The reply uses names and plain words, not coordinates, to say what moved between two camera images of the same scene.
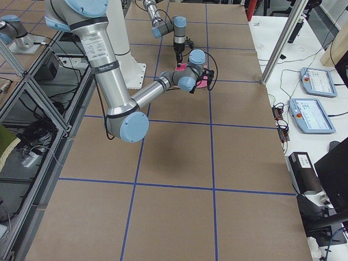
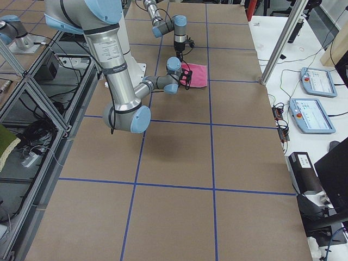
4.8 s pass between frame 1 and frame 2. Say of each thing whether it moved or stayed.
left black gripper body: stayed
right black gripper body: moved
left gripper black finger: stayed
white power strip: stayed
